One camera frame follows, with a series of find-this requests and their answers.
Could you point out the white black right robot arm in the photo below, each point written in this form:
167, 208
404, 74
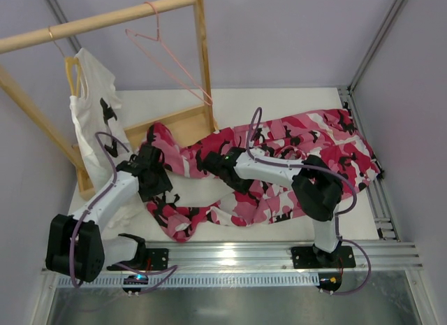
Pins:
317, 189

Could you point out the wooden clothes rack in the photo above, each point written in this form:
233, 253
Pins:
187, 124

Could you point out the yellow wooden hanger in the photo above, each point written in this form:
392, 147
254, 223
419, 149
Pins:
73, 68

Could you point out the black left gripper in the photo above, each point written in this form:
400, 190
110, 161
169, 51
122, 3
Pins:
158, 185

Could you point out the white printed t-shirt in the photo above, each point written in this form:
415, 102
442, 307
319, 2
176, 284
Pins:
99, 132

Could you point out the pink camouflage trousers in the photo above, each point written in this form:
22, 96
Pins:
198, 197

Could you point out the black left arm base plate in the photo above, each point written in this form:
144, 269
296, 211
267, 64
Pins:
152, 259

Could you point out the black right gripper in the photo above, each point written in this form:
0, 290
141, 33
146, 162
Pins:
209, 161

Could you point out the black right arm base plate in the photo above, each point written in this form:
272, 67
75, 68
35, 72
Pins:
309, 257

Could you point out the slotted grey cable duct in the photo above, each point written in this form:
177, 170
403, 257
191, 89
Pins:
204, 280

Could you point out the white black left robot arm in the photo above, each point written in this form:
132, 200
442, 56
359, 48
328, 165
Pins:
75, 247

